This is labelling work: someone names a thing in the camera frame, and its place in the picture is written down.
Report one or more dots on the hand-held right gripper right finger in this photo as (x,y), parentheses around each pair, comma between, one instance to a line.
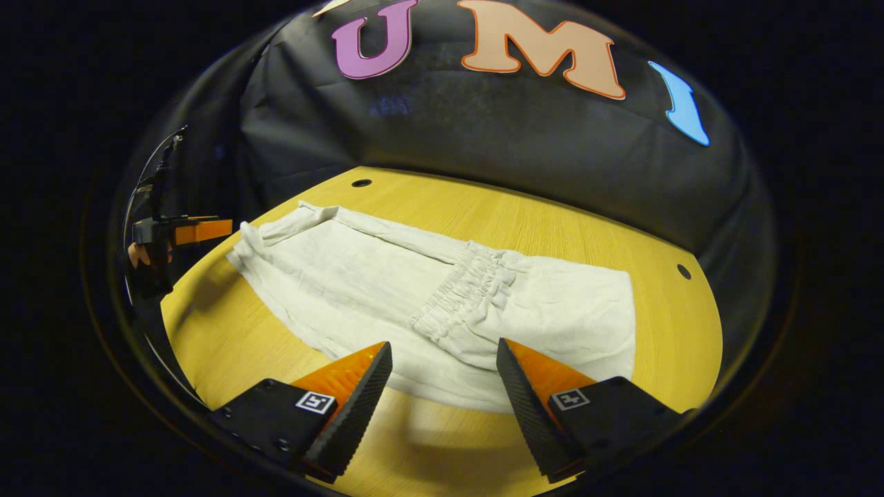
(528,414)

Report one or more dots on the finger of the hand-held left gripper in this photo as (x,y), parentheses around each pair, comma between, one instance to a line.
(204,231)

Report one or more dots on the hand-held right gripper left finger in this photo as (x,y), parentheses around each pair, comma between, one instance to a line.
(352,421)

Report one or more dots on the white jeans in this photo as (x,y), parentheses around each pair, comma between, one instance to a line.
(387,276)

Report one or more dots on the black backdrop cloth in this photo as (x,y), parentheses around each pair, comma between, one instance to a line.
(483,138)

